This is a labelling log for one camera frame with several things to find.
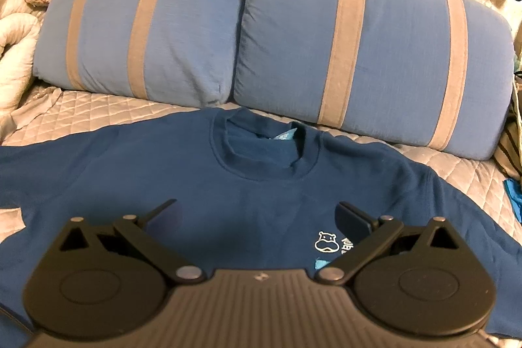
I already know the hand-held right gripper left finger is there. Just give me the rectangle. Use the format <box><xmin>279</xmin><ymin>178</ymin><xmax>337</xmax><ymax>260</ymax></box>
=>
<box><xmin>59</xmin><ymin>199</ymin><xmax>207</xmax><ymax>286</ymax></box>

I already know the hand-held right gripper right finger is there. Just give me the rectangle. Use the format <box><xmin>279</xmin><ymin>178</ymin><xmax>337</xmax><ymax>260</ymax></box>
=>
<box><xmin>318</xmin><ymin>201</ymin><xmax>462</xmax><ymax>286</ymax></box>

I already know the blue sweatshirt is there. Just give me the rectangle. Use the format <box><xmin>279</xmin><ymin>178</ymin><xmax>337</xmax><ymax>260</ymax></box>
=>
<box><xmin>0</xmin><ymin>107</ymin><xmax>522</xmax><ymax>341</ymax></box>

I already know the grey quilted bedspread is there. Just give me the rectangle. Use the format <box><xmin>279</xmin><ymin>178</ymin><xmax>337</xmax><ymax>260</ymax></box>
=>
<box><xmin>0</xmin><ymin>81</ymin><xmax>522</xmax><ymax>348</ymax></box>

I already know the small blue cloth piece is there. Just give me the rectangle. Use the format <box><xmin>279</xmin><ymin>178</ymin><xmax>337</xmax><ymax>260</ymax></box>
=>
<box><xmin>503</xmin><ymin>178</ymin><xmax>522</xmax><ymax>225</ymax></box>

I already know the blue pillow with grey stripes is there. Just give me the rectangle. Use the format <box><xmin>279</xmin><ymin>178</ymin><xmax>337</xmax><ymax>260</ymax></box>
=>
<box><xmin>33</xmin><ymin>0</ymin><xmax>250</xmax><ymax>107</ymax></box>
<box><xmin>233</xmin><ymin>0</ymin><xmax>515</xmax><ymax>162</ymax></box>

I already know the striped canvas bag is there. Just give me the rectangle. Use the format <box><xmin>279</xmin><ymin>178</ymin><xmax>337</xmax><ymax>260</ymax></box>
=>
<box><xmin>493</xmin><ymin>87</ymin><xmax>522</xmax><ymax>182</ymax></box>

